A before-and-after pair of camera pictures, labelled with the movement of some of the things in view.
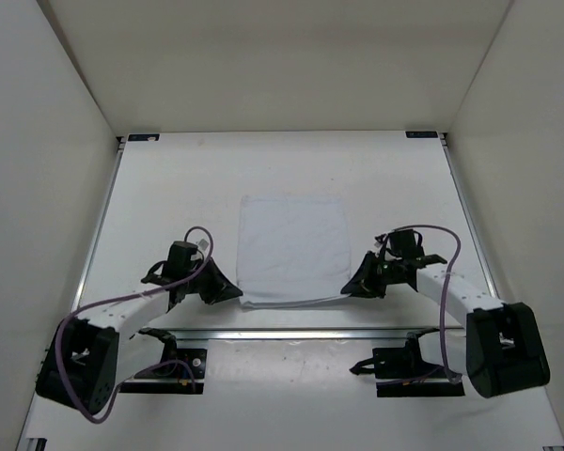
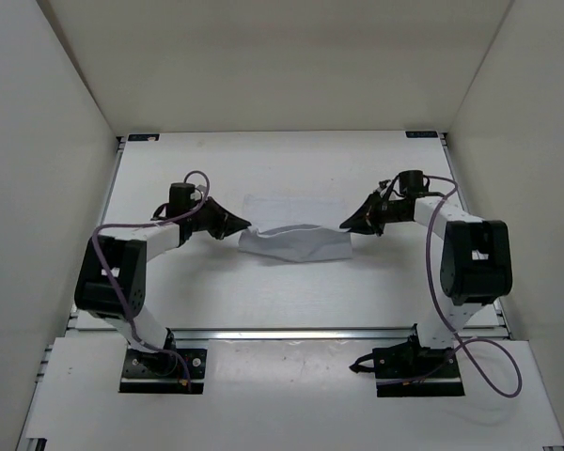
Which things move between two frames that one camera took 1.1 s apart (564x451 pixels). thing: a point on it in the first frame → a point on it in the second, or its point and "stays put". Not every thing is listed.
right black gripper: x=363 y=284 → x=366 y=220
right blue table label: x=421 y=134 stays put
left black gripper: x=222 y=287 → x=227 y=223
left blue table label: x=143 y=136 stays put
